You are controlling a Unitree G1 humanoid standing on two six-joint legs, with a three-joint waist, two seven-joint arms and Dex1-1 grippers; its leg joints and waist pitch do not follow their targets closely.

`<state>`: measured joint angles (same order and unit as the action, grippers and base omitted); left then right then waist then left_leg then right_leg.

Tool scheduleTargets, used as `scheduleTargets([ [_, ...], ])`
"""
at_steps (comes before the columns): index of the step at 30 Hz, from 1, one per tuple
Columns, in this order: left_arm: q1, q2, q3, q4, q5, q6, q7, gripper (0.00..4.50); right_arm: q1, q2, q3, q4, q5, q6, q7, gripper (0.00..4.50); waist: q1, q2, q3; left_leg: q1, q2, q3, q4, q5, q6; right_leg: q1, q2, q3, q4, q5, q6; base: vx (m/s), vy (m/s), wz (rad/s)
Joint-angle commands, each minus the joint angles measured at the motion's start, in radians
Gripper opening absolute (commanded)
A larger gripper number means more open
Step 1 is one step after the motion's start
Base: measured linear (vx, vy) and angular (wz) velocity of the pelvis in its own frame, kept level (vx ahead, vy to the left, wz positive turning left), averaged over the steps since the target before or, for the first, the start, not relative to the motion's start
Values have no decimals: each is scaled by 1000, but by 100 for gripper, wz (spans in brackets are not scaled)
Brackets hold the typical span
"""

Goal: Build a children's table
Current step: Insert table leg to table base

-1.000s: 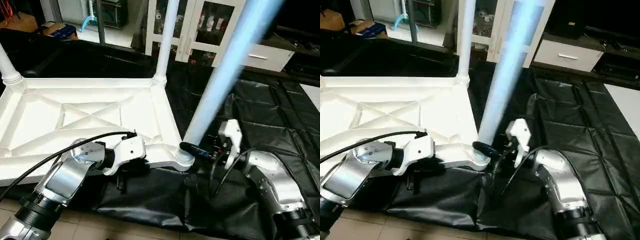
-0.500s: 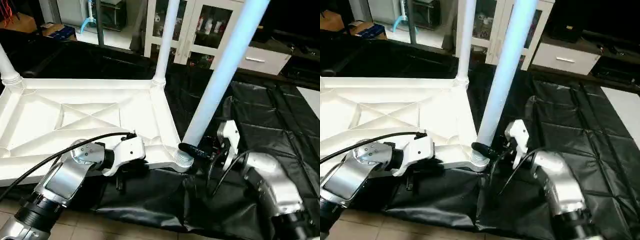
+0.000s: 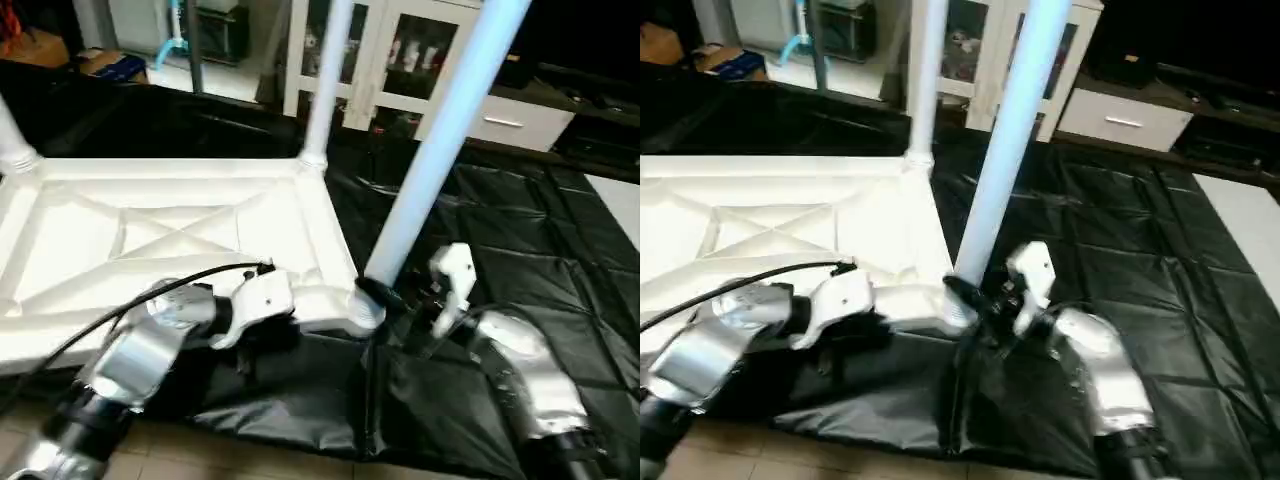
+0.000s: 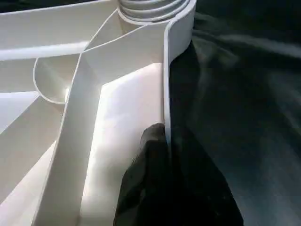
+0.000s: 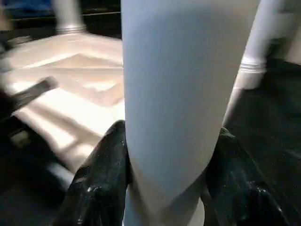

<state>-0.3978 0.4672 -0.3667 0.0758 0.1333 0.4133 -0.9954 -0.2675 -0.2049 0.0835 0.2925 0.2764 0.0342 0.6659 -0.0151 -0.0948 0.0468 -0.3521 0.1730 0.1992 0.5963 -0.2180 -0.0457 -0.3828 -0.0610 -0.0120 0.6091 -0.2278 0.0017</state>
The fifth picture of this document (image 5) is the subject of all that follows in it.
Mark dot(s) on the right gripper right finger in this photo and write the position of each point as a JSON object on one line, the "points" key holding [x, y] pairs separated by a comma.
{"points": [[240, 188]]}

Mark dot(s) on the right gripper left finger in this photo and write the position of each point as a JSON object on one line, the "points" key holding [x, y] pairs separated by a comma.
{"points": [[99, 183]]}

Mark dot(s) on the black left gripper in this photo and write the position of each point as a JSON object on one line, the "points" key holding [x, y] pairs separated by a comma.
{"points": [[35, 92]]}

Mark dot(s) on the white plastic table top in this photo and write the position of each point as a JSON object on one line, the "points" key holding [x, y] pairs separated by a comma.
{"points": [[70, 84]]}

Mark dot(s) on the white plastic table leg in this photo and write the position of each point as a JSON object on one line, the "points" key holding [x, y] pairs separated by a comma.
{"points": [[188, 94], [68, 16], [258, 33]]}

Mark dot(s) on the black work mat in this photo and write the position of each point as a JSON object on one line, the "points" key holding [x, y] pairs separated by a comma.
{"points": [[273, 141]]}

